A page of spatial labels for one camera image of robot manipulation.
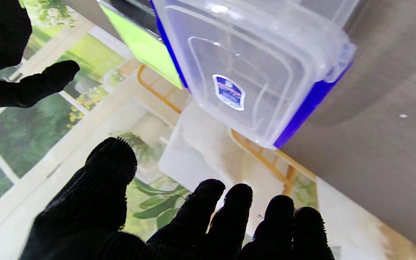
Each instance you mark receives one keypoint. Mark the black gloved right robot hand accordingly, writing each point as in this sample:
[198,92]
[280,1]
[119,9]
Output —
[9,65]

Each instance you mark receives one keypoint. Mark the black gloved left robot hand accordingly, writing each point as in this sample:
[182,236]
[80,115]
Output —
[96,216]

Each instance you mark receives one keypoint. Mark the clear lid with green paper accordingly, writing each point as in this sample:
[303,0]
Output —
[139,39]

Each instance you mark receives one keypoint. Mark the black plastic ridged tray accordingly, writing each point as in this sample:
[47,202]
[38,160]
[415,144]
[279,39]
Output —
[135,9]

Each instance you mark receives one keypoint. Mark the clear lid with blue label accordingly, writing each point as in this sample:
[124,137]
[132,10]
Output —
[251,72]

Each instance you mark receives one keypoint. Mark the clear container with blue clips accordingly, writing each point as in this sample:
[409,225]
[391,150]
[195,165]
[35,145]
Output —
[309,101]

